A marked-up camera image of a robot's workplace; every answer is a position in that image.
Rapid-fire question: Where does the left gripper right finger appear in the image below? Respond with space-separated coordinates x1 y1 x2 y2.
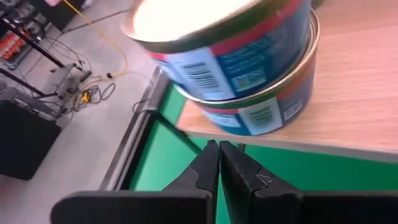
220 141 398 224

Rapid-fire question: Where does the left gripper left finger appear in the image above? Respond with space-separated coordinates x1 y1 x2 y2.
50 139 221 224

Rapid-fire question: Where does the blue seafood can bronze lid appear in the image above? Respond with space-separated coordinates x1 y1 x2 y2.
173 8 321 137

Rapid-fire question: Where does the wooden shelf black metal frame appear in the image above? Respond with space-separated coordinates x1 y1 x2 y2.
175 0 398 165

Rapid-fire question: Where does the silver can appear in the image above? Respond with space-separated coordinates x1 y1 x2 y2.
120 0 313 101

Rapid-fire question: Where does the green table mat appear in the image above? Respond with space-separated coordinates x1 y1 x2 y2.
129 82 398 224

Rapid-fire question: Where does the black floor box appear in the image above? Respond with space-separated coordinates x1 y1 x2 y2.
0 86 63 181

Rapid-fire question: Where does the black metal stand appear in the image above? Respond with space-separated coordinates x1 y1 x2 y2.
0 17 93 97

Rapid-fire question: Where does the black cable tangle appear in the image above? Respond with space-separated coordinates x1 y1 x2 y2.
57 81 116 110

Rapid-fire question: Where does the yellow floor cable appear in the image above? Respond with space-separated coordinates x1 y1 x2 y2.
62 0 129 79

